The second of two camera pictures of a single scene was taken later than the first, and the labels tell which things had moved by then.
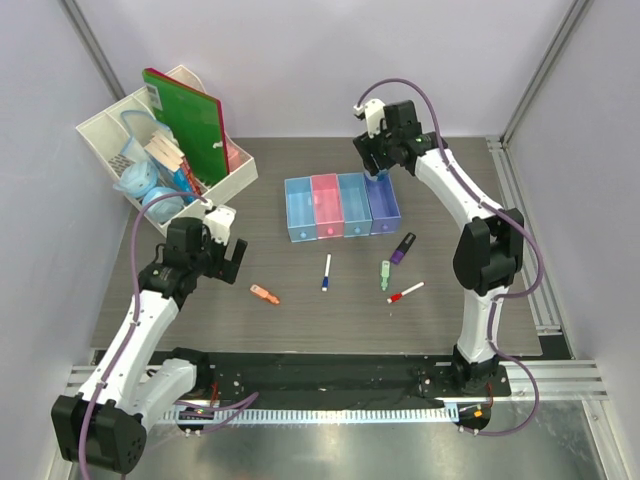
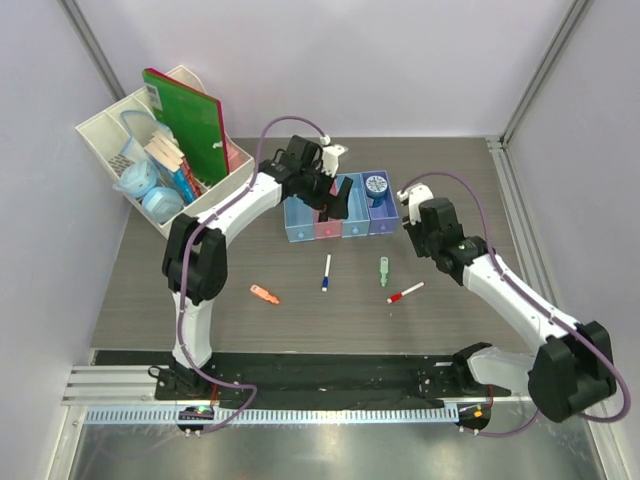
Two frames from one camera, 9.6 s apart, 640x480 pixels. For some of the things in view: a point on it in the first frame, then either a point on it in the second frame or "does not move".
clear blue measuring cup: (142, 127) does not move
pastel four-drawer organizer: (333, 206) does not move
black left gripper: (226, 271) to (337, 206)
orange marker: (274, 299) does not move
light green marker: (385, 274) does not move
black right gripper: (367, 147) to (413, 231)
